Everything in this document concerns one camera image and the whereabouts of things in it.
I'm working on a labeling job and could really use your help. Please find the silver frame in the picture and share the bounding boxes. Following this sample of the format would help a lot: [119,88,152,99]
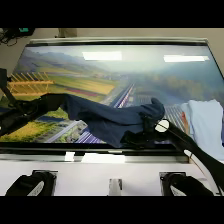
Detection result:
[0,36,224,197]

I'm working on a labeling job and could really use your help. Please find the blue T-shirt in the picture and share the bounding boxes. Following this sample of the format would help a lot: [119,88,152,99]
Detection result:
[61,93,167,149]

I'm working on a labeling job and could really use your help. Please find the light blue garment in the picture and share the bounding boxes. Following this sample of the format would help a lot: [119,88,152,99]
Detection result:
[180,98,224,165]

